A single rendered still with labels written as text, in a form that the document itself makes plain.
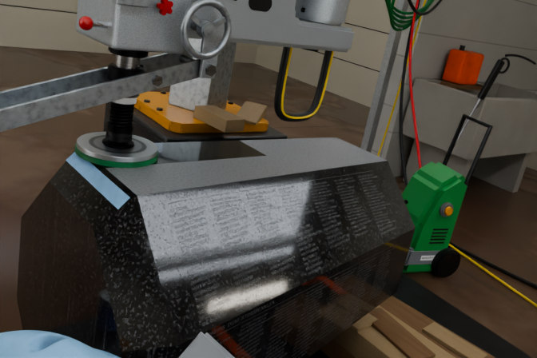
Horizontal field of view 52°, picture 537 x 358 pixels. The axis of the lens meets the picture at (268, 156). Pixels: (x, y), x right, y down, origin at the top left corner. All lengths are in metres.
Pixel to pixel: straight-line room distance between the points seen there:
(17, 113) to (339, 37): 1.00
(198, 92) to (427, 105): 2.45
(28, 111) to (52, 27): 6.37
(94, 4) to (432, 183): 2.14
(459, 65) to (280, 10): 3.18
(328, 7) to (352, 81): 6.09
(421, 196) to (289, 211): 1.60
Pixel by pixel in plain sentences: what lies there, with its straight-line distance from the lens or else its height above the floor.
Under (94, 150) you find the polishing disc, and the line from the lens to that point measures 1.48.
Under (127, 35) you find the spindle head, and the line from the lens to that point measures 1.35.
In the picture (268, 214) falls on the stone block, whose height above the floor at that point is 0.77.
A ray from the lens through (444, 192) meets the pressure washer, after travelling 3.03.
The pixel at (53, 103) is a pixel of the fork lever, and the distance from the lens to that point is 1.37.
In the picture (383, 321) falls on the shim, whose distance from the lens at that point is 2.26.
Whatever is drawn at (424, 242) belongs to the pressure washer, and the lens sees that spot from 3.11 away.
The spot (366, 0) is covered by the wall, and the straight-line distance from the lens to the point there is 7.83.
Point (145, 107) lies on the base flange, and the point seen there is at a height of 0.77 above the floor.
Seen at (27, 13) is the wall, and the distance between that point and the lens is 7.60.
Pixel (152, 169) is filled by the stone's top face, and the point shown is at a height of 0.85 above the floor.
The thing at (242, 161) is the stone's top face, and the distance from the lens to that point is 1.64.
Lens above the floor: 1.36
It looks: 17 degrees down
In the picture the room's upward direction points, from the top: 11 degrees clockwise
